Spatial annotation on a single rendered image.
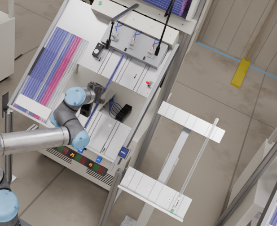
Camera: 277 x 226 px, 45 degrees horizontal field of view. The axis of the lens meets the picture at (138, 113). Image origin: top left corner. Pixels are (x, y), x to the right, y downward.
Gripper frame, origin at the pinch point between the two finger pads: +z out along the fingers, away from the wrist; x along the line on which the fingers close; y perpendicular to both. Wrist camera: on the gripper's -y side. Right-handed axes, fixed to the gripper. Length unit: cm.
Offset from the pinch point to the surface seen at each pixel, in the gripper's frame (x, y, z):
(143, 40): -3.8, 34.7, 15.3
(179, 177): -55, -51, 111
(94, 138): -3.4, -22.5, 6.8
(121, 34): 8.3, 32.6, 14.8
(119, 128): -13.3, -12.2, 9.5
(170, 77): -22.6, 22.5, 35.3
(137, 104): -6, -5, 66
